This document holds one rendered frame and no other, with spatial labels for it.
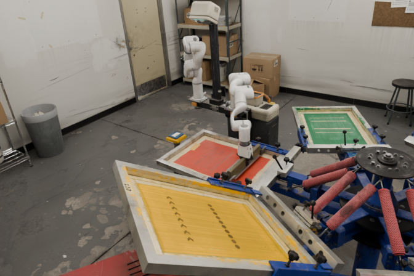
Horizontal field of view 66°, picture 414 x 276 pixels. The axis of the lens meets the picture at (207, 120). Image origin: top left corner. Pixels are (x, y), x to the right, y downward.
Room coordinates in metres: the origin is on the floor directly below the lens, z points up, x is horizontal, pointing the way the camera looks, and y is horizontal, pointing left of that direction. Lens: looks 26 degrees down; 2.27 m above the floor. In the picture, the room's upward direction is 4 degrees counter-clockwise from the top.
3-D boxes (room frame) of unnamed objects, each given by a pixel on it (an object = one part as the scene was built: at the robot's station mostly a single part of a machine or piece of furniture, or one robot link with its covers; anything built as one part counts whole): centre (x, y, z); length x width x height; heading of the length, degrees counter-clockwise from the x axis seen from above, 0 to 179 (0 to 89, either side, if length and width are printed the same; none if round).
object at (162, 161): (2.02, -0.09, 0.97); 0.79 x 0.58 x 0.04; 51
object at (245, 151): (1.88, -0.25, 1.12); 0.10 x 0.07 x 0.11; 51
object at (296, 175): (1.67, -0.53, 1.02); 0.17 x 0.06 x 0.05; 51
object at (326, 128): (2.26, -1.05, 1.05); 1.08 x 0.61 x 0.23; 171
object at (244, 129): (1.92, -0.26, 1.25); 0.15 x 0.10 x 0.11; 178
